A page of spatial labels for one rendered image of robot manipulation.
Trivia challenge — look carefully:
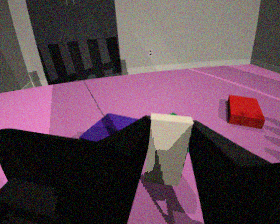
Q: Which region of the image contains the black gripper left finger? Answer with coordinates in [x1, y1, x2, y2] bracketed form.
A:
[0, 116, 151, 224]

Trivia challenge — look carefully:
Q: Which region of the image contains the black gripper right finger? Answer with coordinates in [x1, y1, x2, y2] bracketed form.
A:
[189, 121, 280, 224]

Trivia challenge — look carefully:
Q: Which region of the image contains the purple block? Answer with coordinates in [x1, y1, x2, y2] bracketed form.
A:
[79, 113, 139, 142]

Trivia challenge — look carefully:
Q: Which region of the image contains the dark red flat block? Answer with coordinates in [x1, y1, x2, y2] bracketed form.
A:
[227, 96, 265, 129]

